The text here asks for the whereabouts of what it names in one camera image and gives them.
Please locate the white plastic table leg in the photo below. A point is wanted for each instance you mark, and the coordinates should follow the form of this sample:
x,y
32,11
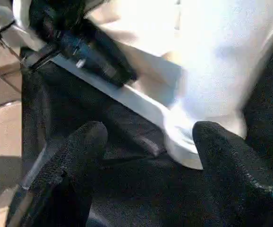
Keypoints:
x,y
221,56

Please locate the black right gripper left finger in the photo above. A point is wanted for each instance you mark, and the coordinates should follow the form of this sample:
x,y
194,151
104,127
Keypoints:
x,y
61,179

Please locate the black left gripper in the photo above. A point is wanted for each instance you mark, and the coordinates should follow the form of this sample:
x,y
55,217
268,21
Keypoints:
x,y
56,23

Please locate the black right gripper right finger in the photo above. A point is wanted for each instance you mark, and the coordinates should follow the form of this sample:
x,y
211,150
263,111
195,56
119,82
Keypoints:
x,y
240,175

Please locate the white table top frame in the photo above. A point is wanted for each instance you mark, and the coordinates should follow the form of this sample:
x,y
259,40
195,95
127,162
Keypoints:
x,y
136,28

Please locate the black work mat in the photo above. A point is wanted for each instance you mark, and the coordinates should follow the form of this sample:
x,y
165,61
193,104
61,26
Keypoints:
x,y
141,189

